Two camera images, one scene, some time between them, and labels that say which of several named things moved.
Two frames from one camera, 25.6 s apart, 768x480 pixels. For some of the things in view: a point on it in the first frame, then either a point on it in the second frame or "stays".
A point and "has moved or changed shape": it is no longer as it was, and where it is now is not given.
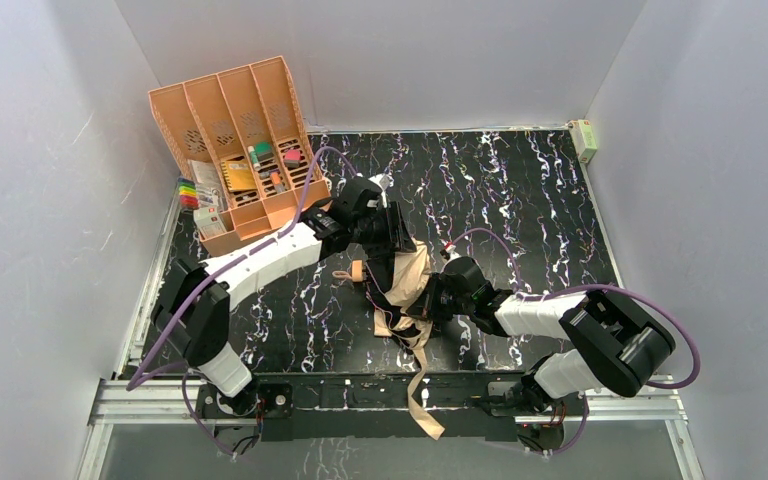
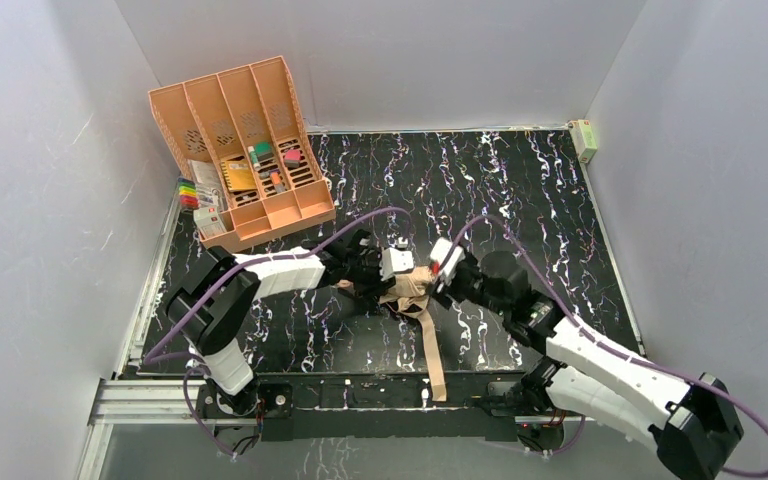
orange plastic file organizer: [251, 120] stays
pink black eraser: [292, 158] stays
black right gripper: [429, 304] to [450, 287]
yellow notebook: [238, 175] stays
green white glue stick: [253, 157] stays
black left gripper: [396, 235] to [371, 276]
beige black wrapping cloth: [411, 280] has moved or changed shape
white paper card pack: [205, 175] stays
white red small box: [209, 221] stays
